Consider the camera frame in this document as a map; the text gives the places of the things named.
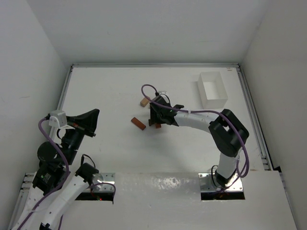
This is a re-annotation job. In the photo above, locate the light wood rectangular block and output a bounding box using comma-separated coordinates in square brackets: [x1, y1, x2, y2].
[140, 97, 150, 107]

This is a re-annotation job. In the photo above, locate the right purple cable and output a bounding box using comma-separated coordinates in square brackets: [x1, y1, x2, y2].
[141, 84, 250, 192]

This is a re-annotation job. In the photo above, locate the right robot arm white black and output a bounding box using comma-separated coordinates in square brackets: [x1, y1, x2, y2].
[149, 95, 249, 188]

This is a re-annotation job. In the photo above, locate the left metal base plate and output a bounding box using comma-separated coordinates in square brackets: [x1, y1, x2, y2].
[92, 172, 115, 193]

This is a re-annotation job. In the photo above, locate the aluminium frame rail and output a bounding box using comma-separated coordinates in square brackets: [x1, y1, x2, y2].
[58, 64, 272, 173]

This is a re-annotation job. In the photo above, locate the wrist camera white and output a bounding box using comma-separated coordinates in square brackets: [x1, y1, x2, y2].
[48, 110, 67, 129]
[158, 91, 167, 95]

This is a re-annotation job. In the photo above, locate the metal base plate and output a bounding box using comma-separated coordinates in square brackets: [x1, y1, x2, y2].
[92, 172, 115, 193]
[198, 172, 244, 193]

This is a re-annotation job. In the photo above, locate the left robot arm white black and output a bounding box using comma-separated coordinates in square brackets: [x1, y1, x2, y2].
[13, 109, 100, 230]

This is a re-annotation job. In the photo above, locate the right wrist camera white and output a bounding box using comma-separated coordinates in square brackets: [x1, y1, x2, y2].
[158, 91, 167, 95]

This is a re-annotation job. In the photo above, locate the white plastic box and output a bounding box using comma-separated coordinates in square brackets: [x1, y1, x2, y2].
[197, 71, 228, 109]

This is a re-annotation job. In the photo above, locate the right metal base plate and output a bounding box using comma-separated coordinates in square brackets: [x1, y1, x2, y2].
[198, 172, 244, 193]

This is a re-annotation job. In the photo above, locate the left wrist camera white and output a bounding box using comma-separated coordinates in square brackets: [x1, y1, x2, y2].
[48, 110, 67, 129]

